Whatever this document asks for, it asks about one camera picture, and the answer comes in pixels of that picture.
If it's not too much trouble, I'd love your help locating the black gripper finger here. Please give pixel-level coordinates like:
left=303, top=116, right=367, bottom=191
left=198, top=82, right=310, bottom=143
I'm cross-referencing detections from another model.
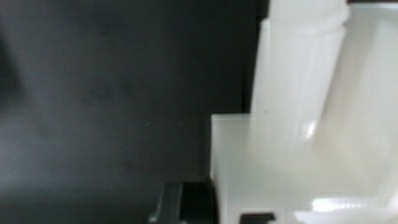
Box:
left=148, top=181, right=219, bottom=224

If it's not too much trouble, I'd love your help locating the white chair seat part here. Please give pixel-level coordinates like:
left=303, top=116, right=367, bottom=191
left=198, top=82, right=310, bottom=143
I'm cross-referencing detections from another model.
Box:
left=212, top=0, right=398, bottom=224

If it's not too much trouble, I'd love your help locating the white chair leg peg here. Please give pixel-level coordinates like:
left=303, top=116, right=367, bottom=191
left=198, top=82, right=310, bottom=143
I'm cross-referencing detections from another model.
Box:
left=253, top=0, right=351, bottom=143

